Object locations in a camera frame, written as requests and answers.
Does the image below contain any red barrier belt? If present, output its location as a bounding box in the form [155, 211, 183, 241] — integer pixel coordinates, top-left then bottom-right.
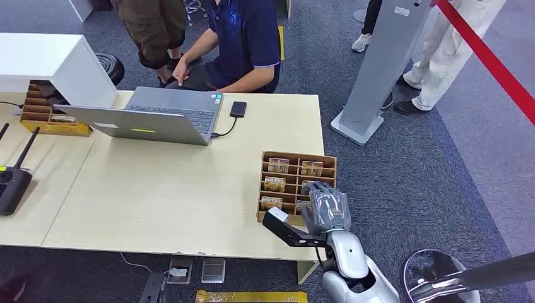
[432, 0, 535, 126]

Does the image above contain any wooden card holder yellow base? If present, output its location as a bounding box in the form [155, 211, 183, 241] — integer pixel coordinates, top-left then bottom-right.
[20, 80, 93, 138]

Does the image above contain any white box cabinet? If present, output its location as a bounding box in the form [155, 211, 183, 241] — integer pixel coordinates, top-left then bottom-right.
[0, 32, 120, 109]

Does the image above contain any dark grey bar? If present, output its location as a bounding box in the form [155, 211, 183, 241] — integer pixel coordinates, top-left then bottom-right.
[409, 251, 535, 302]

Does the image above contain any white floor cable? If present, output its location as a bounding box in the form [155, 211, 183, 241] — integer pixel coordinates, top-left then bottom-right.
[119, 252, 172, 275]

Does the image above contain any black drive cable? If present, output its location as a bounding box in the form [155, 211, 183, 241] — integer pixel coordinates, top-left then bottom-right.
[210, 117, 238, 139]

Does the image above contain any seated person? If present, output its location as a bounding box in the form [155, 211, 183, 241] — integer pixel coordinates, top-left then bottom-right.
[165, 0, 281, 93]

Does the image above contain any black remote controller with antennas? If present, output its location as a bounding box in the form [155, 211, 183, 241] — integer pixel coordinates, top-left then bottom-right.
[0, 122, 42, 217]

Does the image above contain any office chair base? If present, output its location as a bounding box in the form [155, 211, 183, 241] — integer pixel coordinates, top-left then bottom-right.
[184, 0, 209, 27]

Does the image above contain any grey open laptop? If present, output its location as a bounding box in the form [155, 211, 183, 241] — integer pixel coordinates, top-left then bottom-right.
[54, 86, 225, 146]

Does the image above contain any yellow tape strip with wrinkles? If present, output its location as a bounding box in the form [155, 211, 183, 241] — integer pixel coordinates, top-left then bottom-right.
[195, 289, 309, 303]

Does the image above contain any floor socket with white plug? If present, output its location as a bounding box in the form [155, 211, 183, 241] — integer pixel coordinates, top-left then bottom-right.
[167, 256, 194, 285]

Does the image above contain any grey floor socket cover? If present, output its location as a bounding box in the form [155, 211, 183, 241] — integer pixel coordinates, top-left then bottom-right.
[201, 258, 227, 284]

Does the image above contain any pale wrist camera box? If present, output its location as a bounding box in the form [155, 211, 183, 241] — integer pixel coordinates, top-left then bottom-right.
[267, 206, 290, 223]

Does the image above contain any beige table leg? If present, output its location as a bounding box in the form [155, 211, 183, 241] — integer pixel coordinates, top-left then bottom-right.
[297, 259, 321, 285]

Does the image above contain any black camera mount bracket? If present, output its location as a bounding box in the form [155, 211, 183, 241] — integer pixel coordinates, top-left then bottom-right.
[262, 211, 328, 249]

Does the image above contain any black round stool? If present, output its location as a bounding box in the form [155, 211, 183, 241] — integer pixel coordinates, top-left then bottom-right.
[95, 52, 126, 86]

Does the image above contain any white cabinet corner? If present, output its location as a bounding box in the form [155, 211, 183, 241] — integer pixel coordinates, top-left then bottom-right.
[69, 0, 95, 23]

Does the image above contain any person with white shoe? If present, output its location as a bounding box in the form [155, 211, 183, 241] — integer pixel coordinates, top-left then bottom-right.
[351, 0, 384, 54]

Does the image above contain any standing person by desk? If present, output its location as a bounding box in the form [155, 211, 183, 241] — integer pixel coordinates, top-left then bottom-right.
[110, 0, 187, 87]

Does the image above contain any grey kiosk stand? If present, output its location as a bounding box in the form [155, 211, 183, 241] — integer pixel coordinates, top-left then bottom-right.
[330, 0, 433, 146]

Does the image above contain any wooden card holder with cards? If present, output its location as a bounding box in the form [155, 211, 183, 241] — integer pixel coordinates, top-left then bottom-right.
[256, 151, 338, 227]

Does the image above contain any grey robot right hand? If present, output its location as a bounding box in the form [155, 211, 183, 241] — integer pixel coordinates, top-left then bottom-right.
[300, 181, 352, 236]

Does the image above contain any black flat floor device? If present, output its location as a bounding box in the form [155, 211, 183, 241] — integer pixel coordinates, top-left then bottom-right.
[139, 271, 167, 303]

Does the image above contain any person in pale trousers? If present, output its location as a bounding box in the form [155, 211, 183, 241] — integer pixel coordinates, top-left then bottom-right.
[392, 0, 509, 116]

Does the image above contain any seated person's right hand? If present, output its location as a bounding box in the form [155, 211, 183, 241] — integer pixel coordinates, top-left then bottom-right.
[171, 57, 191, 87]

